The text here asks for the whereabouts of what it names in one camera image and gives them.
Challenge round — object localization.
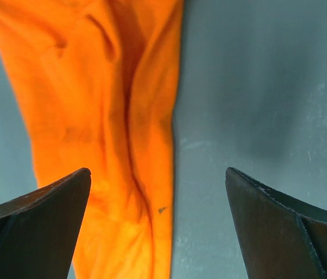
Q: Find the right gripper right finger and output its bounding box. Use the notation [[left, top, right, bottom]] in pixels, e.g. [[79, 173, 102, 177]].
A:
[[225, 167, 327, 278]]

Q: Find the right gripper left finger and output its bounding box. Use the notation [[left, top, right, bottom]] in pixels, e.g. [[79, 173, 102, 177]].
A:
[[0, 168, 91, 279]]

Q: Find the orange t shirt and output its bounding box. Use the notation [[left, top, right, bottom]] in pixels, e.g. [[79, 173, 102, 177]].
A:
[[0, 1, 184, 278]]

